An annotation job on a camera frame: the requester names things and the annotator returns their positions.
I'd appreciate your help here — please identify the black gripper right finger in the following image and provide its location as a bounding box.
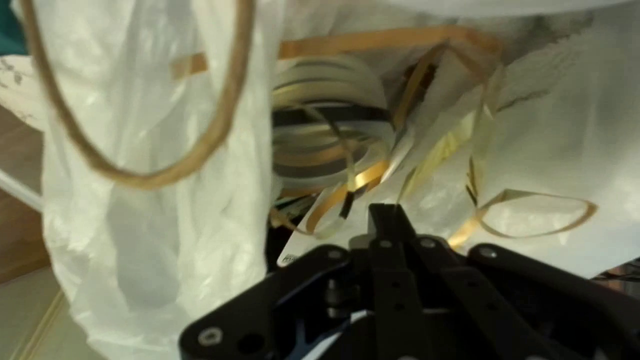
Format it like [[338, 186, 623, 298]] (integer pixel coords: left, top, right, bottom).
[[391, 201, 640, 360]]

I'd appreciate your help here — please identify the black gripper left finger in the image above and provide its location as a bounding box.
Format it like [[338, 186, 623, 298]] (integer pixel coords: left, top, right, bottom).
[[177, 201, 395, 360]]

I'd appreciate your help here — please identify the white plastic bag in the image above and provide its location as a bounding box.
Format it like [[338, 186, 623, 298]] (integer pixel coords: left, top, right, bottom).
[[25, 0, 640, 360]]

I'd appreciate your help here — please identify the teal cloth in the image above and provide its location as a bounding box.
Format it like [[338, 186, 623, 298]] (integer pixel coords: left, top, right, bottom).
[[0, 0, 29, 56]]

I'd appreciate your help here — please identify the brown rope handle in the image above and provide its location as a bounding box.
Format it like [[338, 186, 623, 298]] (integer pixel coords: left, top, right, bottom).
[[18, 0, 260, 193]]

